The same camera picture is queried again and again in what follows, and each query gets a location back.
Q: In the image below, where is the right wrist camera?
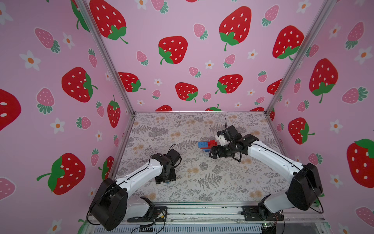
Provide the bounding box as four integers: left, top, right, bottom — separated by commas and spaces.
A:
215, 131, 228, 146

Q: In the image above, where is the aluminium front rail frame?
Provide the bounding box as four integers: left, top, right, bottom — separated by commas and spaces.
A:
110, 202, 332, 234

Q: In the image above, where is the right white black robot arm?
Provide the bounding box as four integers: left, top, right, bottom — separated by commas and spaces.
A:
209, 126, 323, 219

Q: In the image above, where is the left aluminium corner post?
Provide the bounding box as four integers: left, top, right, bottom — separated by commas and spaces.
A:
77, 0, 135, 117

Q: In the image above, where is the right aluminium corner post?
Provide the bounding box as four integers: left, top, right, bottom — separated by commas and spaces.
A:
265, 0, 337, 117

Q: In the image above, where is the aluminium corner post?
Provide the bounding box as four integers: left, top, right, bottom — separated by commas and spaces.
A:
265, 0, 337, 117
77, 0, 135, 117

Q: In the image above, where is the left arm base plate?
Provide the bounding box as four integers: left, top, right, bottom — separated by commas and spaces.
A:
127, 206, 168, 223

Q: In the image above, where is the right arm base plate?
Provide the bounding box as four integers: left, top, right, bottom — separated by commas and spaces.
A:
241, 206, 284, 222

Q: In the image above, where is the light blue 2x4 brick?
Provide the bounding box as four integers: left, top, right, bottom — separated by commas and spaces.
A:
198, 142, 208, 149

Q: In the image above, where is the red 2x4 brick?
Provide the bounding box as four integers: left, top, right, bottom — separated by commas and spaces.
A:
207, 140, 217, 149

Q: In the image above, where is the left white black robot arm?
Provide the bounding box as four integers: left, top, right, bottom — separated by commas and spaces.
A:
87, 149, 182, 231

